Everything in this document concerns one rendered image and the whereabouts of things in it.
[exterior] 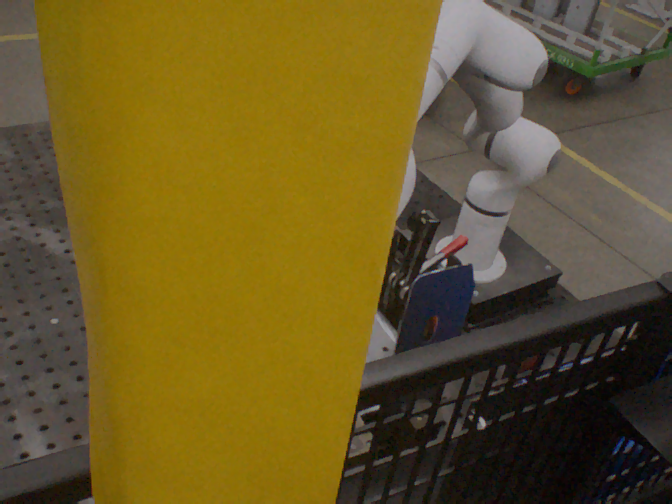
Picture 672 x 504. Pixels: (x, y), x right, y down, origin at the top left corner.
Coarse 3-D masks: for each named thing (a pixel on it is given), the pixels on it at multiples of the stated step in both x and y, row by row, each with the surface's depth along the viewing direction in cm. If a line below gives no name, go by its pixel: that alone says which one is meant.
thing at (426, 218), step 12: (420, 216) 130; (432, 216) 129; (408, 228) 128; (420, 228) 131; (432, 228) 128; (420, 240) 130; (408, 252) 134; (420, 252) 131; (408, 264) 135; (420, 264) 133; (396, 276) 137; (408, 276) 134; (396, 288) 138
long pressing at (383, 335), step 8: (376, 312) 138; (376, 320) 137; (384, 320) 137; (376, 328) 135; (384, 328) 136; (392, 328) 135; (376, 336) 133; (384, 336) 134; (392, 336) 134; (376, 344) 132; (384, 344) 132; (392, 344) 132; (368, 352) 130; (376, 352) 130; (384, 352) 130; (368, 360) 128; (376, 408) 120; (360, 416) 119
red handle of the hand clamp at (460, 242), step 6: (456, 240) 137; (462, 240) 136; (468, 240) 137; (450, 246) 136; (456, 246) 136; (462, 246) 137; (444, 252) 136; (450, 252) 136; (456, 252) 137; (432, 258) 137; (438, 258) 136; (444, 258) 137; (426, 264) 137; (432, 264) 136; (438, 264) 137; (420, 270) 136; (426, 270) 136; (402, 282) 136
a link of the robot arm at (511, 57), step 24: (456, 0) 117; (480, 0) 120; (456, 24) 115; (480, 24) 118; (504, 24) 123; (456, 48) 116; (480, 48) 122; (504, 48) 124; (528, 48) 125; (504, 72) 126; (528, 72) 127
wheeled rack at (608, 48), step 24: (528, 0) 571; (648, 0) 527; (528, 24) 521; (552, 24) 531; (600, 24) 556; (552, 48) 498; (576, 48) 494; (600, 48) 472; (624, 48) 497; (648, 48) 513; (576, 72) 494; (600, 72) 485
